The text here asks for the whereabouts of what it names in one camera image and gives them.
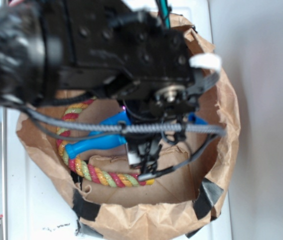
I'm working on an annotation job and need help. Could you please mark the red yellow green rope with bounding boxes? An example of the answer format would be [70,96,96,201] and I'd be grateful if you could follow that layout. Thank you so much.
[55,98,155,188]

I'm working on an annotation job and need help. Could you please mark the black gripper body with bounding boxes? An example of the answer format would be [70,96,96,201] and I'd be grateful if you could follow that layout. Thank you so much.
[101,27,205,121]

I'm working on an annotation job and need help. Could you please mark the blue plastic bottle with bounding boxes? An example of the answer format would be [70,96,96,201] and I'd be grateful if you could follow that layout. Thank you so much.
[64,111,209,159]

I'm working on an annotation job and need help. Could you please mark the black tape strip right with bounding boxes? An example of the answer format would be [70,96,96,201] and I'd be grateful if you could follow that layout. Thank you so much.
[185,177,225,238]

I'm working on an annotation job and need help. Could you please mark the grey braided cable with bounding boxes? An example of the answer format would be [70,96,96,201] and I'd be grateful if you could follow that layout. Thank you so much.
[18,104,227,138]

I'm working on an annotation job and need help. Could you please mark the black tape strip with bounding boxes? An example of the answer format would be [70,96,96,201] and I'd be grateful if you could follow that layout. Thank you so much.
[185,177,225,238]
[72,189,104,239]

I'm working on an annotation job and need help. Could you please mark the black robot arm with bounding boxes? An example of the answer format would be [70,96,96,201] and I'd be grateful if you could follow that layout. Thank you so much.
[0,0,205,121]

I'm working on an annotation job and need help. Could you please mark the black tape strip left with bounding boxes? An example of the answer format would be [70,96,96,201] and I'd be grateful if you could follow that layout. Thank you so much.
[72,189,104,239]

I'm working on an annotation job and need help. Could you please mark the brown paper bag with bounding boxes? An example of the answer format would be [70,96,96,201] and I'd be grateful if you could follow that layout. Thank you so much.
[16,12,240,240]

